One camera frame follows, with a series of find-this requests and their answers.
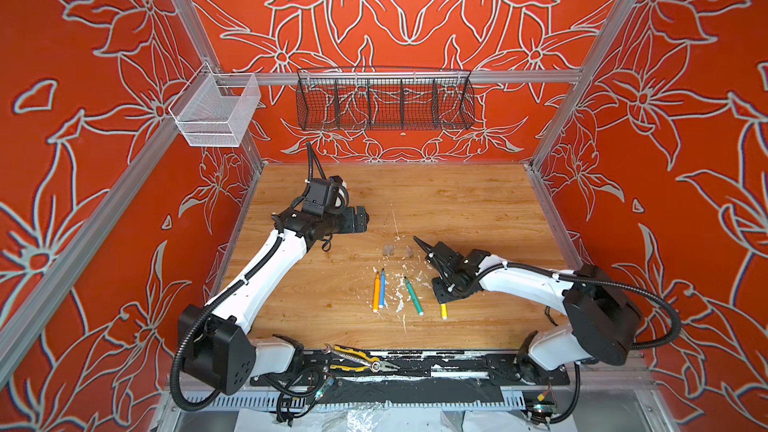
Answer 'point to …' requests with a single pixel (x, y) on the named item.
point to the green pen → (413, 297)
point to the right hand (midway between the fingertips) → (436, 293)
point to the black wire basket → (384, 99)
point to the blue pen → (382, 288)
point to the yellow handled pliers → (366, 362)
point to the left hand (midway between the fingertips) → (354, 215)
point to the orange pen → (376, 292)
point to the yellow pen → (444, 311)
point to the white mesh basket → (213, 109)
